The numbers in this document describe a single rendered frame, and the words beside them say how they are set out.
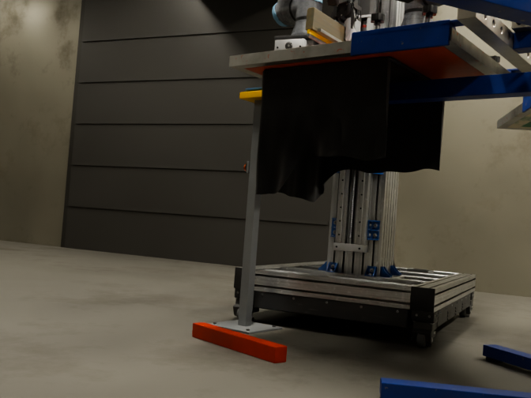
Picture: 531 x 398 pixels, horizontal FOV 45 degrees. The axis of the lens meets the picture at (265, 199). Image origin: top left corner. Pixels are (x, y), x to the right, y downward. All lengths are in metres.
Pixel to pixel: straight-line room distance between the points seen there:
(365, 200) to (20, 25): 6.09
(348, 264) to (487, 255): 2.69
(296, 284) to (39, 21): 5.97
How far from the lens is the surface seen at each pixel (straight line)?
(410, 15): 2.83
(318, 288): 2.63
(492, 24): 1.93
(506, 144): 5.53
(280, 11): 3.10
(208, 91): 6.42
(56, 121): 7.59
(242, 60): 2.22
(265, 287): 2.72
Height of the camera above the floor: 0.43
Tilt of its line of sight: 2 degrees up
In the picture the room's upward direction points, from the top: 4 degrees clockwise
